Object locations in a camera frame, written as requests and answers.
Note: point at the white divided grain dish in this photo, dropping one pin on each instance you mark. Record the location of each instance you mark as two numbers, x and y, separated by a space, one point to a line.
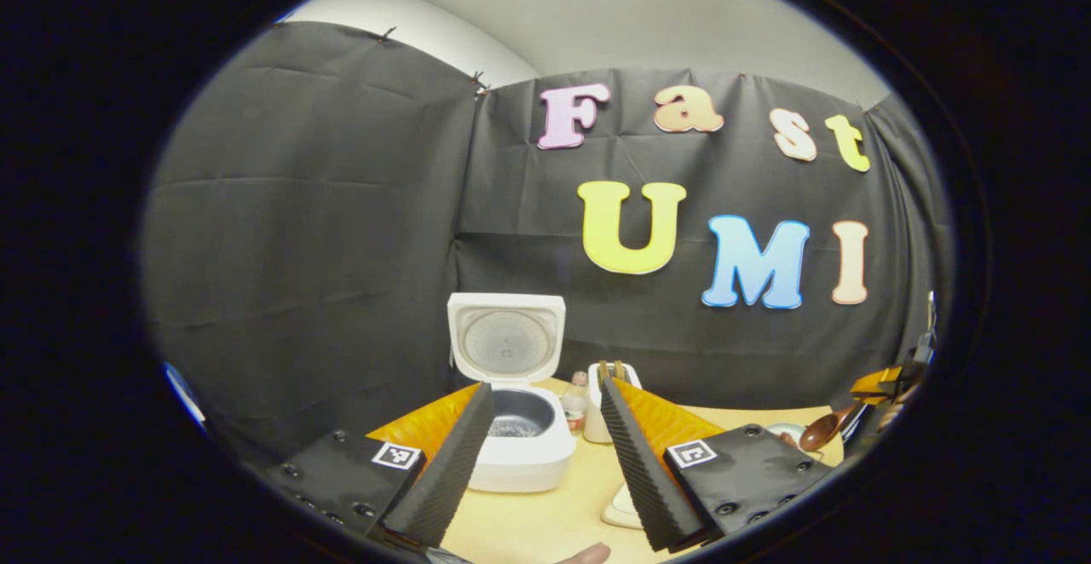
620 509

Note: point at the white toaster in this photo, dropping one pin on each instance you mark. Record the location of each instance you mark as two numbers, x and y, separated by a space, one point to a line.
594 419

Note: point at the clear plastic water bottle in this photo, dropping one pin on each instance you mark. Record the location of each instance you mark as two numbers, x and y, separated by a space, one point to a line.
577 406

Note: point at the pale green plate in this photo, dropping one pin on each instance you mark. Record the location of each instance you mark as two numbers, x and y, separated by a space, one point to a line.
788 429

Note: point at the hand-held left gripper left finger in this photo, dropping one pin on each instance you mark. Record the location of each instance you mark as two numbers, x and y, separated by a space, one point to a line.
443 479

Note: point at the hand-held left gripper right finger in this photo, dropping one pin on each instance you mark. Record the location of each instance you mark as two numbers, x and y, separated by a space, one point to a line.
643 479

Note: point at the white rice cooker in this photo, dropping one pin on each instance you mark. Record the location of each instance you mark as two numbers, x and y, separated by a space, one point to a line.
520 462

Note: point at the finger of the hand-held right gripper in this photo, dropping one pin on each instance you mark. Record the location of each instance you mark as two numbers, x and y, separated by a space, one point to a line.
874 382

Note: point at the brown wooden spoon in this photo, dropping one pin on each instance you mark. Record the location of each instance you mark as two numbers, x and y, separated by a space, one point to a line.
820 430

